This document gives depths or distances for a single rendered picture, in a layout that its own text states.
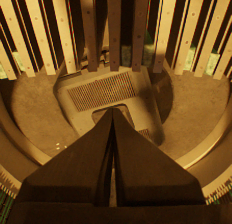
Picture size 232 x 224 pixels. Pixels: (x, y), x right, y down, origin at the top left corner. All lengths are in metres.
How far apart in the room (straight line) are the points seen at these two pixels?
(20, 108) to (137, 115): 0.90
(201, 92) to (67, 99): 0.93
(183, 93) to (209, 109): 0.27
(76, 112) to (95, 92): 0.18
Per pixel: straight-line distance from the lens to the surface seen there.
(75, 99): 1.18
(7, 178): 1.57
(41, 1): 0.22
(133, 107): 1.19
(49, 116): 1.68
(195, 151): 1.93
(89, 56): 0.22
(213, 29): 0.22
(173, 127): 1.73
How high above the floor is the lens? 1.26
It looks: 54 degrees down
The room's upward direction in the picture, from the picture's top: 180 degrees clockwise
